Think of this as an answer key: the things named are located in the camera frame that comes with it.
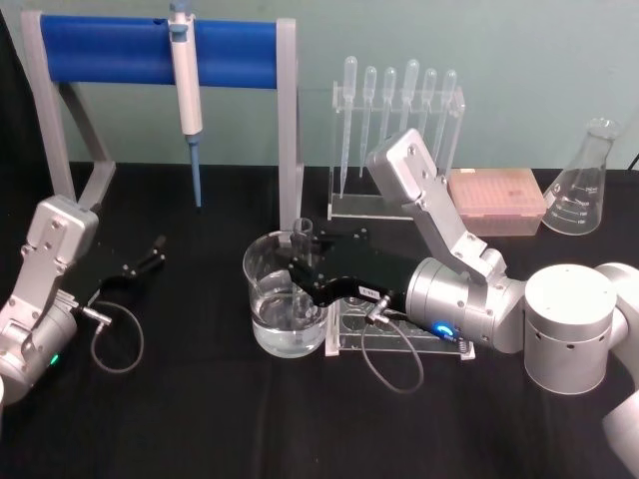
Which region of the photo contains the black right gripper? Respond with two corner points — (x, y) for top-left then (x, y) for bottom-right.
(288, 226), (416, 321)

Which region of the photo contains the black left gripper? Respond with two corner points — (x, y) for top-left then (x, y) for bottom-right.
(69, 234), (169, 311)

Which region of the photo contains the clear glass test tube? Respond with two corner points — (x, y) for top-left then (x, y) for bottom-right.
(292, 218), (316, 321)

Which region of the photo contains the clear acrylic dropper rack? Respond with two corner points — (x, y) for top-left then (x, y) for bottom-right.
(298, 82), (466, 222)

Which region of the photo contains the glass beaker with water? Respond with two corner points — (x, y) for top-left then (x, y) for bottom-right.
(242, 230), (332, 358)

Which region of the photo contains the clear acrylic test tube rack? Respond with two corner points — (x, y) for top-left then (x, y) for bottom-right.
(323, 293), (478, 361)

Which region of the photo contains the white and blue micropipette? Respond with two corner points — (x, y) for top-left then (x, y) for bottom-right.
(167, 0), (205, 209)

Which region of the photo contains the black table cloth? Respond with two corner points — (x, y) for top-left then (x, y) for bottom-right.
(0, 9), (639, 479)

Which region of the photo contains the clear plastic transfer pipette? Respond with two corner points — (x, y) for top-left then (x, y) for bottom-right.
(432, 69), (459, 172)
(400, 58), (421, 134)
(358, 65), (378, 179)
(380, 67), (398, 142)
(420, 67), (439, 147)
(339, 55), (360, 194)

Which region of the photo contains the pink pipette tip box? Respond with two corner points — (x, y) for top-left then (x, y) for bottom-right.
(447, 168), (547, 238)

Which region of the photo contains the grey stand with blue bar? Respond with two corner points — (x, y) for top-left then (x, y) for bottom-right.
(19, 9), (306, 249)

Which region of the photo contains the clear glass conical flask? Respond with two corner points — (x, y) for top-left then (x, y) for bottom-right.
(541, 118), (621, 235)

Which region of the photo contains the left gripper's thin dark cable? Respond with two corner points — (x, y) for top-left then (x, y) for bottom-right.
(74, 298), (147, 373)

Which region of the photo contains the gripper's thin dark cable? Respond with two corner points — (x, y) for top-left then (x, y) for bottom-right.
(359, 293), (441, 396)
(74, 298), (147, 373)

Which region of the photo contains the right gripper's thin dark cable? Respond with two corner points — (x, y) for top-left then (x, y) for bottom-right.
(359, 293), (441, 396)

